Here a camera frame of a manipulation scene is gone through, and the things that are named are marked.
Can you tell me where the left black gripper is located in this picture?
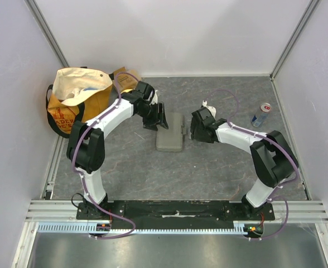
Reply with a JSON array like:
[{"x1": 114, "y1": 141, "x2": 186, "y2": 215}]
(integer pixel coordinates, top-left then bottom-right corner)
[{"x1": 137, "y1": 102, "x2": 168, "y2": 132}]

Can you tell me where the grey plastic tool case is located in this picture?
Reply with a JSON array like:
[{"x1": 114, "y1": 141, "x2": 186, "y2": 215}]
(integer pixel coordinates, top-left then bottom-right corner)
[{"x1": 156, "y1": 112, "x2": 187, "y2": 152}]

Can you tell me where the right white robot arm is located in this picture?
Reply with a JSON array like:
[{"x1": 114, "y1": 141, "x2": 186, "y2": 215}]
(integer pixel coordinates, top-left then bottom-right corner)
[{"x1": 190, "y1": 107, "x2": 300, "y2": 220}]

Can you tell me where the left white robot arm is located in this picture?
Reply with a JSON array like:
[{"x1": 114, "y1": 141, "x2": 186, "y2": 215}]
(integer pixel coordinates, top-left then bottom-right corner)
[{"x1": 66, "y1": 82, "x2": 168, "y2": 219}]

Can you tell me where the brown cardboard box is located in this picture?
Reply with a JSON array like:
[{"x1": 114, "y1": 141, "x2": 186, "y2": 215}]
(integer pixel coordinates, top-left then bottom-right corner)
[{"x1": 112, "y1": 67, "x2": 142, "y2": 92}]

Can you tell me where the blue silver drink can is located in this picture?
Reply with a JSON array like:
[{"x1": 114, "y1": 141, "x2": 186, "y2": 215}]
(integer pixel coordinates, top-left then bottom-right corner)
[{"x1": 251, "y1": 103, "x2": 272, "y2": 127}]

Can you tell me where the yellow canvas tote bag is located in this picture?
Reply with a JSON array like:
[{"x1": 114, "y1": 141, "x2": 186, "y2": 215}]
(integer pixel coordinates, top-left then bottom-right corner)
[{"x1": 45, "y1": 68, "x2": 114, "y2": 138}]

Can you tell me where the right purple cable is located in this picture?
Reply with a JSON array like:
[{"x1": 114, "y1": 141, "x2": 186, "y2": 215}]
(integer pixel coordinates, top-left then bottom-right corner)
[{"x1": 202, "y1": 89, "x2": 300, "y2": 241}]

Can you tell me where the purple cable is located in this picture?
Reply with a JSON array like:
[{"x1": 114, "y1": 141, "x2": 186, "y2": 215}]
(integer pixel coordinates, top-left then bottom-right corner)
[
  {"x1": 202, "y1": 89, "x2": 300, "y2": 241},
  {"x1": 72, "y1": 71, "x2": 140, "y2": 241}
]

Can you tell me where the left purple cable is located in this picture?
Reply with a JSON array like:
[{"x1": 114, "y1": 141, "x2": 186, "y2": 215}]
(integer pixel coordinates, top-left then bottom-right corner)
[{"x1": 72, "y1": 71, "x2": 140, "y2": 241}]

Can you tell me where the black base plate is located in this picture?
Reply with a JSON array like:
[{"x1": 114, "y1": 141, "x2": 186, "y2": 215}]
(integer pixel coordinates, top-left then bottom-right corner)
[{"x1": 76, "y1": 200, "x2": 275, "y2": 228}]

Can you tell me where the slotted cable duct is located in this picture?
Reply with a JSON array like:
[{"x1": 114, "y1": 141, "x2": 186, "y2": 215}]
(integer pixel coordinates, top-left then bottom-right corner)
[{"x1": 37, "y1": 222, "x2": 248, "y2": 235}]

